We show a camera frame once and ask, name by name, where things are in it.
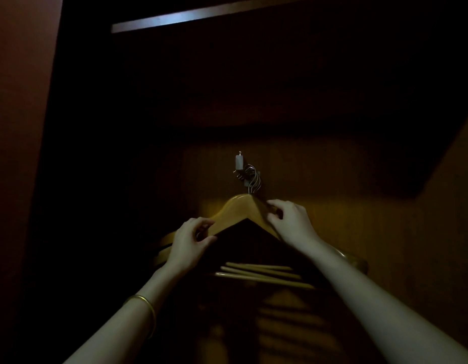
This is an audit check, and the person's left forearm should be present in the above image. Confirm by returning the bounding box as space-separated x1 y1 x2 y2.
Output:
63 265 181 364

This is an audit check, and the person's right hand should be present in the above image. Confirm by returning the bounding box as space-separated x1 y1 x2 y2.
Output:
267 199 322 251

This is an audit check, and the gold bracelet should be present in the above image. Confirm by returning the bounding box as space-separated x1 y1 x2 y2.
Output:
124 294 158 339

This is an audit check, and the brown wooden wardrobe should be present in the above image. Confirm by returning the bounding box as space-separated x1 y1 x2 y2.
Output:
0 0 468 364

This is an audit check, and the person's left hand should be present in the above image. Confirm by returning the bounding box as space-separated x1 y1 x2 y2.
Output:
164 217 218 277

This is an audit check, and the metal wardrobe hook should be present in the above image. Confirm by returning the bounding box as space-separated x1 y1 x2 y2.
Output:
233 168 262 189

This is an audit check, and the person's right forearm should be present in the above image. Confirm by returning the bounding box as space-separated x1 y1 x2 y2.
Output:
306 238 468 364

